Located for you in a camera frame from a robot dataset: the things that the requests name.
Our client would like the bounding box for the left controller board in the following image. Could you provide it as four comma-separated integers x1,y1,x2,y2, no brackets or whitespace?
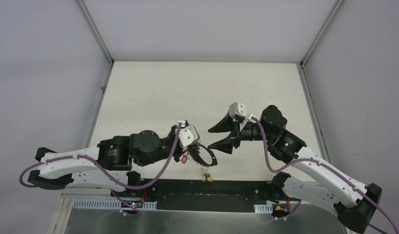
121,200,143,209

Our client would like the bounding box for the large keyring with keys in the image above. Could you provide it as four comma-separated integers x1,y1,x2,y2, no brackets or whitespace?
180,143,218,183

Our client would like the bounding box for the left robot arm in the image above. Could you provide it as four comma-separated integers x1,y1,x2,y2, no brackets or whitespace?
19,124,197,197

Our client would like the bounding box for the aluminium frame rail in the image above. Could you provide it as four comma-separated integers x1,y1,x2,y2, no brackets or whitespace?
61,176,353,205

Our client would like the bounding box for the controller board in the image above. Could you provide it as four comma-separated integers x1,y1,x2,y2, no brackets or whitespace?
272,204,290,218
121,200,143,209

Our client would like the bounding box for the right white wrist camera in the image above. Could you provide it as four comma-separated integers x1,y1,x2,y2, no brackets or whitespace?
228,102,247,119

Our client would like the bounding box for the right controller board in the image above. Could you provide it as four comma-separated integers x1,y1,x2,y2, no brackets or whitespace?
272,204,290,218

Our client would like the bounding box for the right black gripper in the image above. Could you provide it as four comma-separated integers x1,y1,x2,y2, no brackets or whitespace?
207,110,274,154

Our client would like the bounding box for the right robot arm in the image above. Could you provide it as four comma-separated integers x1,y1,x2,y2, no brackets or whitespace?
209,103,382,234

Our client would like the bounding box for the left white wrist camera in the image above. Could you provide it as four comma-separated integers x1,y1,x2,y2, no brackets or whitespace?
178,120,200,151

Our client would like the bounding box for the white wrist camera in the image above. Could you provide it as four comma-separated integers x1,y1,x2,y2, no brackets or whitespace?
228,102,247,119
178,120,200,151

